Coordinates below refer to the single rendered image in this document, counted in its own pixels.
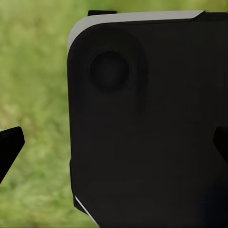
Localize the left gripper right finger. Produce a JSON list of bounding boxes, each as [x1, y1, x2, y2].
[[213, 126, 228, 165]]

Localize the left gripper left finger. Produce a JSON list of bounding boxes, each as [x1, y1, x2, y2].
[[0, 126, 25, 183]]

